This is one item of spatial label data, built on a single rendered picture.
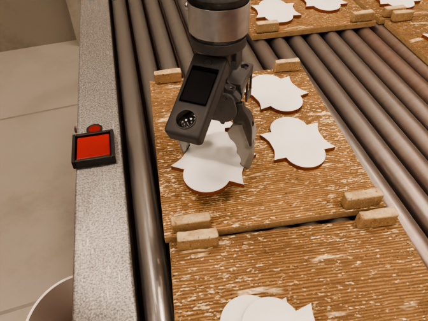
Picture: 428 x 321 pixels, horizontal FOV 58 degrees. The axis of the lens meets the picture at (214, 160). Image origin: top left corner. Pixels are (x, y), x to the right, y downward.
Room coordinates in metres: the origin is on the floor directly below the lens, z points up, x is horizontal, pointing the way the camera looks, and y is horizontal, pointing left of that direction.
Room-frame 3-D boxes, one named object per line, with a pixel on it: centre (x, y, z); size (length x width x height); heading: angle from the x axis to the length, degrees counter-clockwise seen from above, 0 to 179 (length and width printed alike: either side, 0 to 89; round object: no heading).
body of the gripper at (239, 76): (0.46, -0.01, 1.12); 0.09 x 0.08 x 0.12; 160
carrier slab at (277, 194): (0.55, -0.06, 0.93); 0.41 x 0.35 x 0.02; 10
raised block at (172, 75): (0.72, 0.10, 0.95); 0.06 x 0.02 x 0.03; 100
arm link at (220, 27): (0.46, 0.00, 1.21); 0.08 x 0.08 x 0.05
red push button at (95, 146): (0.52, 0.22, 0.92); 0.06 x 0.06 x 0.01; 13
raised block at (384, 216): (0.34, -0.24, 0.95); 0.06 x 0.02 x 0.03; 98
